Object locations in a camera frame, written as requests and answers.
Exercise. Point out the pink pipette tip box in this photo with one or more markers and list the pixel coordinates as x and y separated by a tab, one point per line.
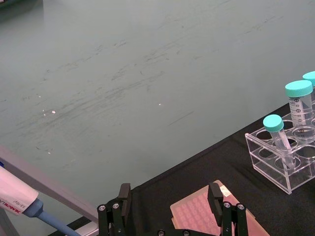
194	211

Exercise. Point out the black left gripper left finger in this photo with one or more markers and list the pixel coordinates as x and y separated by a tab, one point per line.
124	199

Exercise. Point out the white and blue pipette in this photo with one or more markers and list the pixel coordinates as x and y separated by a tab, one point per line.
17	194

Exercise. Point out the small teal-capped clear tube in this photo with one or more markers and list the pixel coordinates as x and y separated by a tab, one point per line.
273	123

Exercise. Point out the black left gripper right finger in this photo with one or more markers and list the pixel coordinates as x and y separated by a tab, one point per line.
214	196

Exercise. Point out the black table cloth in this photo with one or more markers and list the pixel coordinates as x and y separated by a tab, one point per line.
221	172

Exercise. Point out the clear acrylic tube rack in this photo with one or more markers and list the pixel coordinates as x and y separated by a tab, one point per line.
283	177

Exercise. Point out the large teal-capped clear tube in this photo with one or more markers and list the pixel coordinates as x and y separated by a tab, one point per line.
300	108
310	76

